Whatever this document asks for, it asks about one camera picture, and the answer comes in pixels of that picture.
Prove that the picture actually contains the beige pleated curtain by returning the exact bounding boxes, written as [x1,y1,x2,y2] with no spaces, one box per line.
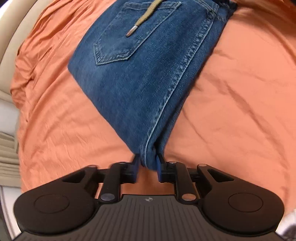
[1,91,21,188]

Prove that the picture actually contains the orange duvet cover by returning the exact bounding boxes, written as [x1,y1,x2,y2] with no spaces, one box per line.
[11,1,295,212]

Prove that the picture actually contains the beige upholstered headboard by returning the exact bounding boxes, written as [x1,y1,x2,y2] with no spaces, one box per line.
[1,1,51,99]

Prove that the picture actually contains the blue denim jeans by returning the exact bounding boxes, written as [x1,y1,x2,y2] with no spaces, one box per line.
[68,1,237,170]

